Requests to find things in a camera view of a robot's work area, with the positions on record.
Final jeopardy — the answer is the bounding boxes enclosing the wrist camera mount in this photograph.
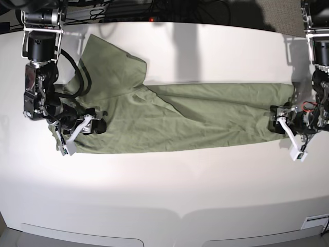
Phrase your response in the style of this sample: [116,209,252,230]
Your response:
[279,117,315,161]
[55,114,101,156]

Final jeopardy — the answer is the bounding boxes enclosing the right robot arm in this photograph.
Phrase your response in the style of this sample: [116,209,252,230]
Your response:
[21,1,106,135]

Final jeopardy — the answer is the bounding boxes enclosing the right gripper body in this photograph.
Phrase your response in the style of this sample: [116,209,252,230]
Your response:
[46,104,100,136]

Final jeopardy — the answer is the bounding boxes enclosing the black power strip red light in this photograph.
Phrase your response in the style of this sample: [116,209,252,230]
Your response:
[89,9,161,23]

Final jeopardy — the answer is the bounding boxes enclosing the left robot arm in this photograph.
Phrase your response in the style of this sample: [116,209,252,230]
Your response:
[268,1,328,139]

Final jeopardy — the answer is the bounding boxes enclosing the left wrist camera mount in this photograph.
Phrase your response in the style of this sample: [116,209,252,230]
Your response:
[279,117,315,161]

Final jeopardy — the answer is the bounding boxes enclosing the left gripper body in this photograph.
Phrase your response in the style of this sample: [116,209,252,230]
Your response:
[270,103,328,135]

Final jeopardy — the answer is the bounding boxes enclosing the green T-shirt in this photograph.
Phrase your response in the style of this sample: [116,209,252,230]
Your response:
[48,33,295,155]

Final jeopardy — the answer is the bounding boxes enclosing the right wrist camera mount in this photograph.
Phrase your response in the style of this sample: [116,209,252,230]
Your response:
[55,114,101,156]

